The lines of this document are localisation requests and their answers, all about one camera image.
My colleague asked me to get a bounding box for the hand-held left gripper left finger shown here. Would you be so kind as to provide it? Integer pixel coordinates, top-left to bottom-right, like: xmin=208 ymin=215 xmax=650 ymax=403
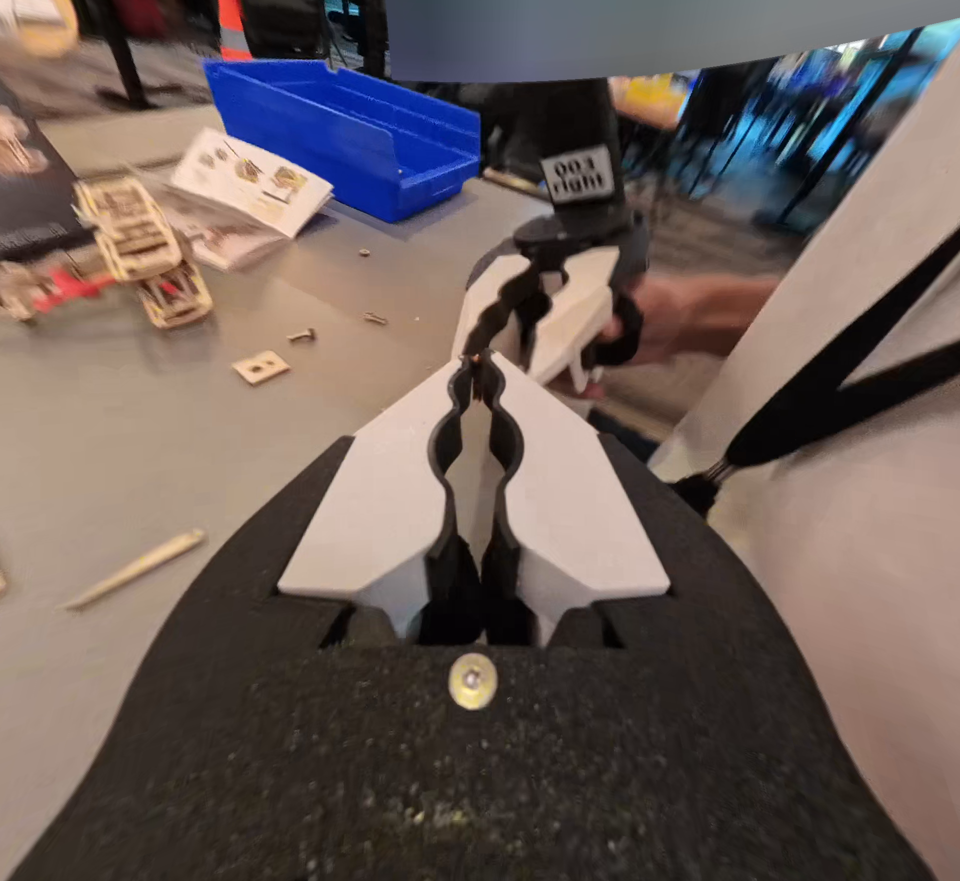
xmin=276 ymin=354 xmax=471 ymax=640

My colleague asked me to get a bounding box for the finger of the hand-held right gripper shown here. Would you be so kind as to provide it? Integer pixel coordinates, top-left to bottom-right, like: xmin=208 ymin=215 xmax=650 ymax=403
xmin=452 ymin=254 xmax=528 ymax=362
xmin=523 ymin=248 xmax=621 ymax=385

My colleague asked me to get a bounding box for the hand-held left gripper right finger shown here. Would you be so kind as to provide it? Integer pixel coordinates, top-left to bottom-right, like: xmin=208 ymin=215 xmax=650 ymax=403
xmin=486 ymin=350 xmax=672 ymax=644

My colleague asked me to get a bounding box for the person's right forearm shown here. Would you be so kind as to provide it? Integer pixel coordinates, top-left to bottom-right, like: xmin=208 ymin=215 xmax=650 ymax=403
xmin=675 ymin=273 xmax=781 ymax=365

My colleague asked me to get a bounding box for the grey desk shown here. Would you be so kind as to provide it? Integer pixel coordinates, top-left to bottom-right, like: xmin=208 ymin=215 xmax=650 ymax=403
xmin=0 ymin=104 xmax=624 ymax=875

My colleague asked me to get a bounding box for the person's right hand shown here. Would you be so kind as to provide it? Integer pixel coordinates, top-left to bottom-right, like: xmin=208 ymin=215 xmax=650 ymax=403
xmin=634 ymin=278 xmax=681 ymax=368

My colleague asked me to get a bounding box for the black badge reel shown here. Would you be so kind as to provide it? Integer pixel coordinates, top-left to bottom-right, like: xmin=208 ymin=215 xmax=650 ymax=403
xmin=671 ymin=461 xmax=740 ymax=518

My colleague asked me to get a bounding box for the square wooden plate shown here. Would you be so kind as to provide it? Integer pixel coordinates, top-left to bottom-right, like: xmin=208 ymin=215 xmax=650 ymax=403
xmin=231 ymin=350 xmax=291 ymax=387

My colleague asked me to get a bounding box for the pointed wooden stick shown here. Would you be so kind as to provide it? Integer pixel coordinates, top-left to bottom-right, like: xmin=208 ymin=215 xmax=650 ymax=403
xmin=60 ymin=528 xmax=206 ymax=612

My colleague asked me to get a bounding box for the instruction booklet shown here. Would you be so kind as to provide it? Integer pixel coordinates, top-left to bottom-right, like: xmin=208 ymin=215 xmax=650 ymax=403
xmin=161 ymin=127 xmax=335 ymax=272

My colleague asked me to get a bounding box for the blue plastic bin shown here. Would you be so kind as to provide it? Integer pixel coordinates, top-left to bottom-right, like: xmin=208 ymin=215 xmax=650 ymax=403
xmin=202 ymin=58 xmax=481 ymax=224

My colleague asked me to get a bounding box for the wooden model car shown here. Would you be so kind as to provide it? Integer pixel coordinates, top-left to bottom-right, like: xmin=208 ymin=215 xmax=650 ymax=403
xmin=71 ymin=176 xmax=215 ymax=331

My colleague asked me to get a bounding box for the red wooden model part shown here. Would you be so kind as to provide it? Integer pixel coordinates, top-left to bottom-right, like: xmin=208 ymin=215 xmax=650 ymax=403
xmin=0 ymin=262 xmax=117 ymax=323

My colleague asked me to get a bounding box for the black table leg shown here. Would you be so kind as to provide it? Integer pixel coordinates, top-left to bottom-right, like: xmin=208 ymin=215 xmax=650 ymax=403
xmin=93 ymin=0 xmax=155 ymax=110

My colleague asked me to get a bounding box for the dark kit box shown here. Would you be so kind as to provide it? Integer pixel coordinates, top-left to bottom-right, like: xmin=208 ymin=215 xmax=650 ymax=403
xmin=0 ymin=78 xmax=95 ymax=260

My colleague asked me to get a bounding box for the black harness strap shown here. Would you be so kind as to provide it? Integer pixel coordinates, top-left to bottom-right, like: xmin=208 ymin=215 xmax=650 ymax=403
xmin=723 ymin=228 xmax=960 ymax=470

